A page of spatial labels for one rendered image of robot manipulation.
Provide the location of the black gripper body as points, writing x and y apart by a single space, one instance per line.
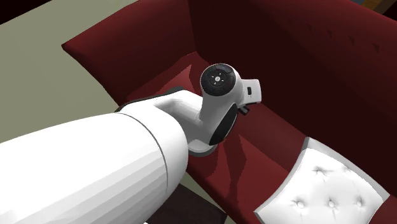
243 109

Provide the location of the white tufted cushion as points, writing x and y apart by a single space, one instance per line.
322 189

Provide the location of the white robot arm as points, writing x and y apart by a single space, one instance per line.
93 161

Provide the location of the dark red sofa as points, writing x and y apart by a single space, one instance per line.
294 56

